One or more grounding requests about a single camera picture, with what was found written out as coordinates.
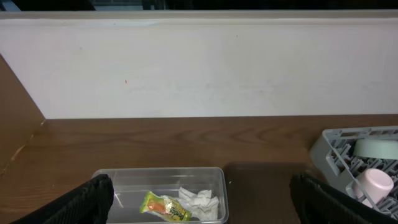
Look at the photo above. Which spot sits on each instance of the pink cup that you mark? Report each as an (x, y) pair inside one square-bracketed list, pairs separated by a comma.
[(376, 183)]

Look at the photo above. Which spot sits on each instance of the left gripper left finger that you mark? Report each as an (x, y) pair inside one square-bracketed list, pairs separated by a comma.
[(88, 203)]

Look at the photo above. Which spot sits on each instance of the white napkin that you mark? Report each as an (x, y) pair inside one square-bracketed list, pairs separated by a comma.
[(201, 205)]

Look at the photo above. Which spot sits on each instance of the brown serving tray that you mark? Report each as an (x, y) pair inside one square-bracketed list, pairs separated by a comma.
[(258, 192)]

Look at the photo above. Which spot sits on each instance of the clear plastic bin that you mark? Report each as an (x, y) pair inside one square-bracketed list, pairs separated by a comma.
[(131, 185)]

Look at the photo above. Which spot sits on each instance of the grey dishwasher rack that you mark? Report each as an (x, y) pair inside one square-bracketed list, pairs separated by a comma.
[(332, 154)]

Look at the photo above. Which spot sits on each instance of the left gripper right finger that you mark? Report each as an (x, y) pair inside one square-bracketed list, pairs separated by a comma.
[(318, 203)]

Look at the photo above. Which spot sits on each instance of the light green bowl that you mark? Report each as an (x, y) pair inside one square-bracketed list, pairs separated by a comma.
[(374, 148)]

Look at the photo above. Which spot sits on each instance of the yellow green snack wrapper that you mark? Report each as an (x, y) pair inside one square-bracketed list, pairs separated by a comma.
[(164, 207)]

